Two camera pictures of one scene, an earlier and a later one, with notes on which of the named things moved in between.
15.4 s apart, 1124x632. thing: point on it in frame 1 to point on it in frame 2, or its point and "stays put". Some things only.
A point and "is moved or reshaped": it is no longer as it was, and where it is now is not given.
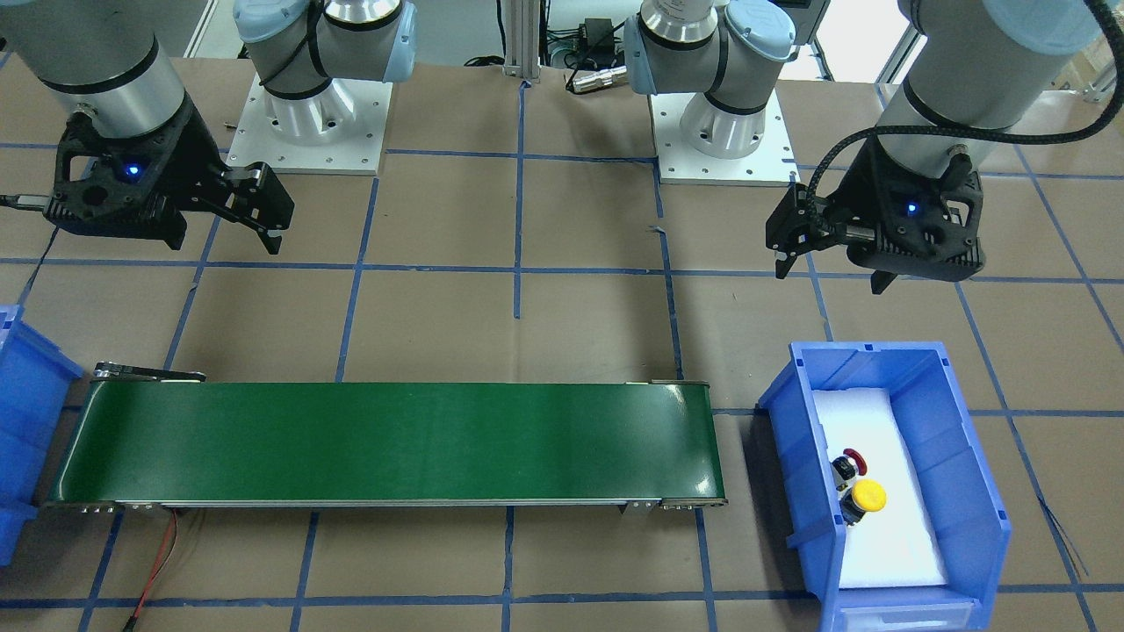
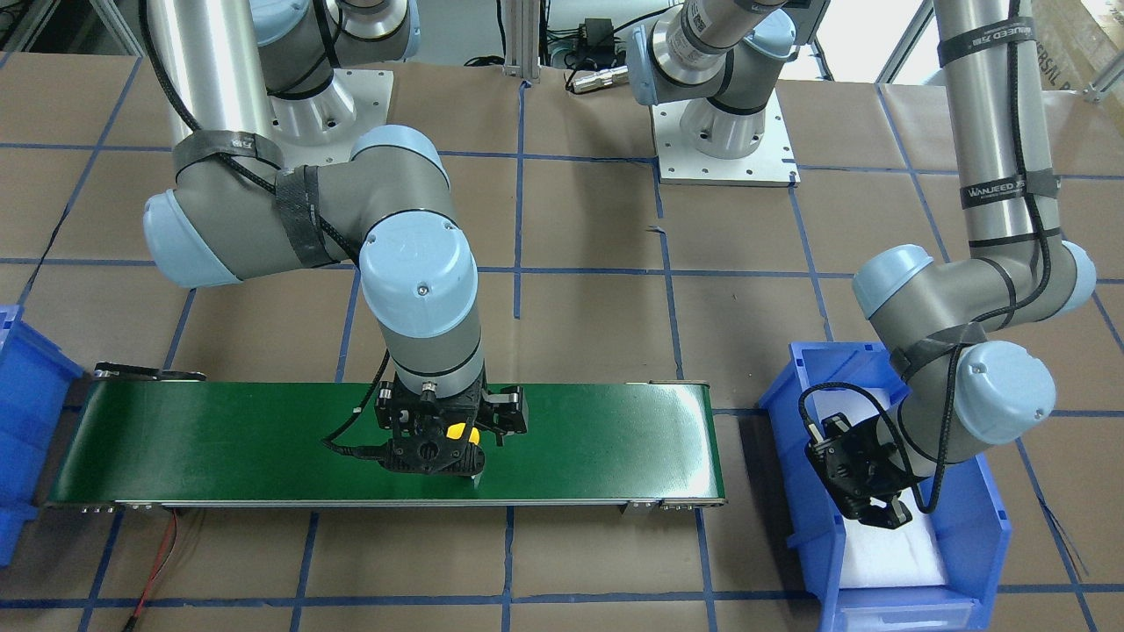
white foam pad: (891, 546) stays put
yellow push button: (866, 495) is moved or reshaped
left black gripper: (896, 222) to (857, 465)
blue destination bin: (35, 380) stays put
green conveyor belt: (150, 438) stays put
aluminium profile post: (522, 39) stays put
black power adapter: (600, 40) stays put
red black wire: (165, 555) stays put
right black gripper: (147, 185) to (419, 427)
